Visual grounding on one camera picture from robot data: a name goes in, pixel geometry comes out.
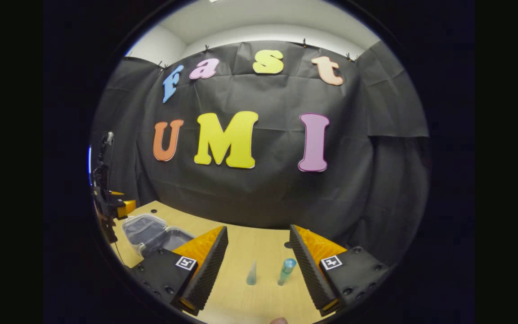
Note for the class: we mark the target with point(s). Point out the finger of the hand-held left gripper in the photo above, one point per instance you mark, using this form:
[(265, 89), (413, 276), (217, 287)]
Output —
[(126, 208)]

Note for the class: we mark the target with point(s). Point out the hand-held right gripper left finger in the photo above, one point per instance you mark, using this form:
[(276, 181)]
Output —
[(209, 270)]

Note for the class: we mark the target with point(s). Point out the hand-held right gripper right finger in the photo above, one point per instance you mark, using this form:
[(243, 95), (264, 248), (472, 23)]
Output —
[(313, 274)]

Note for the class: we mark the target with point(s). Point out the blue skin care bottle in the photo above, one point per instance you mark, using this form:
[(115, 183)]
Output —
[(286, 271)]

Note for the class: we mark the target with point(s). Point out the white suitcase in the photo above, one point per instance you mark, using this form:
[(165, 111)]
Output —
[(144, 231)]

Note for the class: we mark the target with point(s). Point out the black backdrop cloth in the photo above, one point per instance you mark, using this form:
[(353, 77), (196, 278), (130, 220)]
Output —
[(263, 198)]

